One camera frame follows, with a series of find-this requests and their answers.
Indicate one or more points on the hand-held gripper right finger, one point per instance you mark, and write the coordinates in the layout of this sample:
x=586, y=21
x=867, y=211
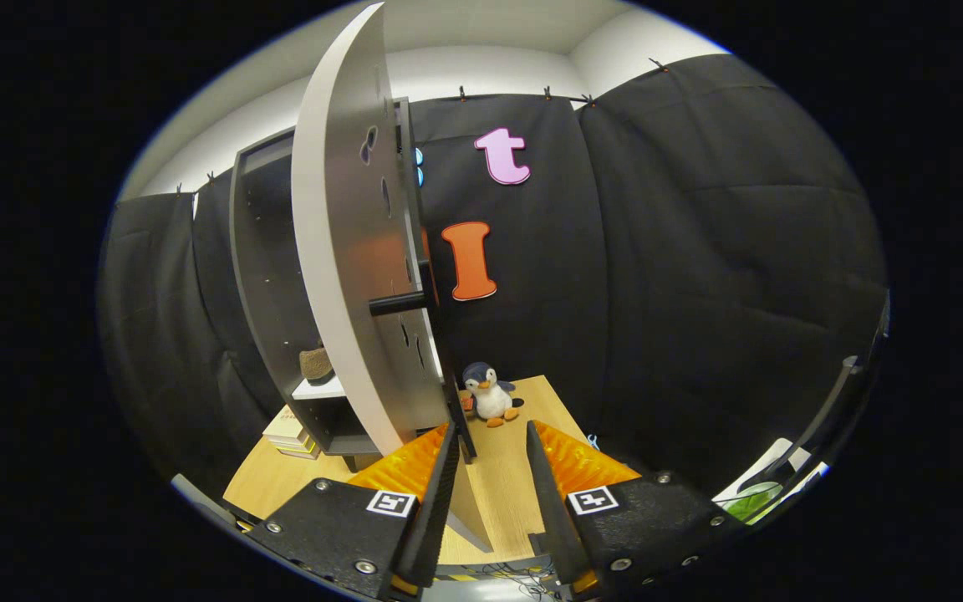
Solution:
x=552, y=518

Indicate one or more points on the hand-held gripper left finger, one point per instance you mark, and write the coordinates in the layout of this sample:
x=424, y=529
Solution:
x=435, y=510

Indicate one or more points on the brown fuzzy shoe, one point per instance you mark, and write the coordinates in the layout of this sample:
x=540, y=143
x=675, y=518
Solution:
x=316, y=365

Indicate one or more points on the white shoe cabinet door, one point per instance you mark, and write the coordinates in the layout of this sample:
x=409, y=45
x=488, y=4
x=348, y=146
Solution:
x=339, y=251

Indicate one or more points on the penguin plush toy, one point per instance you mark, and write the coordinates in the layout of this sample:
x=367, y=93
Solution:
x=490, y=400

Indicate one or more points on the red edged book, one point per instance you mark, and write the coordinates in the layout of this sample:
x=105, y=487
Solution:
x=306, y=455

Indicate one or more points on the yellow edged book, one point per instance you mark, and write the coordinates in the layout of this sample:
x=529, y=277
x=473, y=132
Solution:
x=302, y=445

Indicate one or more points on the beige cover book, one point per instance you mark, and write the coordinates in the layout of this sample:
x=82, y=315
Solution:
x=285, y=425

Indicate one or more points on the green bowl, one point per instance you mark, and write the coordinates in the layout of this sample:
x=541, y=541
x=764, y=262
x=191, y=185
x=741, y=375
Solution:
x=751, y=502

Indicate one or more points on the white side table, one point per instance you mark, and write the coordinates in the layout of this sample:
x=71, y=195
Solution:
x=770, y=468

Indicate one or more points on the grey panel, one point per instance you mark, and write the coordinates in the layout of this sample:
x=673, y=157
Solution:
x=201, y=502

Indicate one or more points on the black backdrop cloth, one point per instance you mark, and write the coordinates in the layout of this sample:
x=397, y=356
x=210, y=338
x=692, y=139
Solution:
x=699, y=293

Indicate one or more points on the dark metal stand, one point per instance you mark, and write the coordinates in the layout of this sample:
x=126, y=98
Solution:
x=833, y=401

